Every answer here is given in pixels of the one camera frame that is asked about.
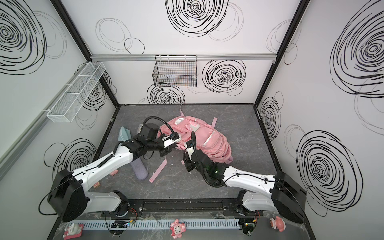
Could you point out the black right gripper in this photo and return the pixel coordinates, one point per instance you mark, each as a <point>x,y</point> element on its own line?
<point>190,157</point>

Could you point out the pink student backpack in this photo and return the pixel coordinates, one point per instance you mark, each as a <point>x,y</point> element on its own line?
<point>206,138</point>

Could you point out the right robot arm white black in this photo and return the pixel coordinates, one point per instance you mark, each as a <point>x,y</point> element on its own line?
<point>274,193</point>

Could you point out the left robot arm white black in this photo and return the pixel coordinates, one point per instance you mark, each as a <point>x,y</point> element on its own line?
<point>70,195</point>

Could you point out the clear plastic pen case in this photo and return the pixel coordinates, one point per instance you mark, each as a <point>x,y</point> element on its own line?
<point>140,127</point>

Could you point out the purple pencil pouch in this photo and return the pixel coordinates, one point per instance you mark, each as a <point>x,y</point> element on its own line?
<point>139,169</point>

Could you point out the teal folded cloth pouch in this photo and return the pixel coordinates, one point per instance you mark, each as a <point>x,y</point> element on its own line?
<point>124,134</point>

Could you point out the small pink eraser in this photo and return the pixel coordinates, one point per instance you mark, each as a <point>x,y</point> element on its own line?
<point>114,172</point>

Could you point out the pink plush toy centre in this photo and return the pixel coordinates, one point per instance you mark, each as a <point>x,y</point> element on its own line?
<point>177,229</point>

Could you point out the pink toy right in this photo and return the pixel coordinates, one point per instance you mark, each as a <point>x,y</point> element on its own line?
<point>277,223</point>

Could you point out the pink white toy left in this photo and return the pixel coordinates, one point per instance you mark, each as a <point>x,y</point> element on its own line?
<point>73,231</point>

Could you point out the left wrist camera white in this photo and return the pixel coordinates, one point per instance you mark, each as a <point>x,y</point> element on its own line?
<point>171,141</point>

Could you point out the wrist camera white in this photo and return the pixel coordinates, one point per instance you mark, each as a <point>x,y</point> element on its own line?
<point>190,147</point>
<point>171,141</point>

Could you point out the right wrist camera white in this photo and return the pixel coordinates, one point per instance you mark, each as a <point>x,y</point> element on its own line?
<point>190,147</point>

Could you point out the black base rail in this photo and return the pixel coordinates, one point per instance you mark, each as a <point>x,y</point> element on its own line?
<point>180,205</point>

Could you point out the black wire wall basket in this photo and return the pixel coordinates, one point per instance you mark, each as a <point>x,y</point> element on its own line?
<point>176,70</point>

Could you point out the white slotted cable duct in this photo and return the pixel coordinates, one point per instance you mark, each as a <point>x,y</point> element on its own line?
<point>191,224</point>

